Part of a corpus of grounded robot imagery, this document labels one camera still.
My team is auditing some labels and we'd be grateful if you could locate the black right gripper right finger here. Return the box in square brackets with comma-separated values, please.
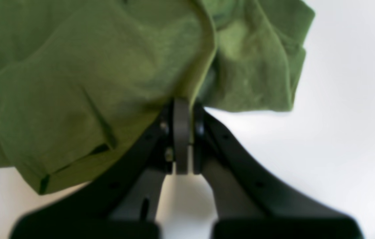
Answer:
[193, 103, 363, 239]

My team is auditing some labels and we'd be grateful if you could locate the olive green T-shirt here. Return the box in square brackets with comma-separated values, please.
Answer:
[0, 0, 315, 195]

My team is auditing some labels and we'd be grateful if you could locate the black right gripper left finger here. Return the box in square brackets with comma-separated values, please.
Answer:
[10, 98, 191, 239]

